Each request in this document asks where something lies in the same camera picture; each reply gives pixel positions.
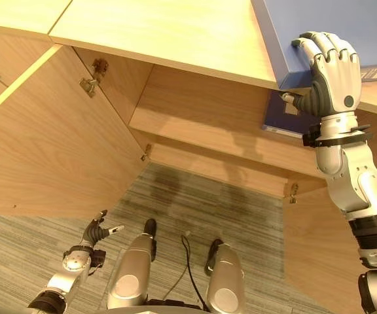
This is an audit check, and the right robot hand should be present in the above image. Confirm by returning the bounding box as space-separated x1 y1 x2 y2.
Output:
280 31 363 117

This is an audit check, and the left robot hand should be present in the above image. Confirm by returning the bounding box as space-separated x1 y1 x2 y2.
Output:
83 210 126 247

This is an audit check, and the wide wooden cabinet door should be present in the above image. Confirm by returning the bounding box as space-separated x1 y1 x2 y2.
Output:
0 43 149 220

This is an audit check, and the narrow wooden cabinet door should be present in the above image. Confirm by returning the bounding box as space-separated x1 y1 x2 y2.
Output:
282 183 368 314

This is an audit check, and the wooden office cabinet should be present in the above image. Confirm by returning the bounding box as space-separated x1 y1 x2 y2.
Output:
48 0 377 199

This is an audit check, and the neighbouring wooden cabinet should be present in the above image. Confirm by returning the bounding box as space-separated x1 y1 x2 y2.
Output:
0 0 74 117

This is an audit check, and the left silver robot leg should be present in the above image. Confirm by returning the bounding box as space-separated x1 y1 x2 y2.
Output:
106 218 158 311

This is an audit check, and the silver robot leg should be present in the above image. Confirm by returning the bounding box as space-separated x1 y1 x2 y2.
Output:
204 238 247 313
106 218 158 311

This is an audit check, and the small metal door hinge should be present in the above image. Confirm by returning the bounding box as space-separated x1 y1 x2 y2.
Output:
288 183 300 204
140 143 153 162

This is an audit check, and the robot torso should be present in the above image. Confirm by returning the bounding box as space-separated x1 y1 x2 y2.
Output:
108 298 211 314

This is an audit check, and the right silver robot leg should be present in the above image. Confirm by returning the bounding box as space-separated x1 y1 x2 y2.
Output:
204 238 247 313

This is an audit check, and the large metal door hinge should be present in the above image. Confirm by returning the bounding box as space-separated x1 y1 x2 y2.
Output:
79 58 109 99

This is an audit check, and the black cable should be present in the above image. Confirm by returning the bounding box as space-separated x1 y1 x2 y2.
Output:
161 231 209 310

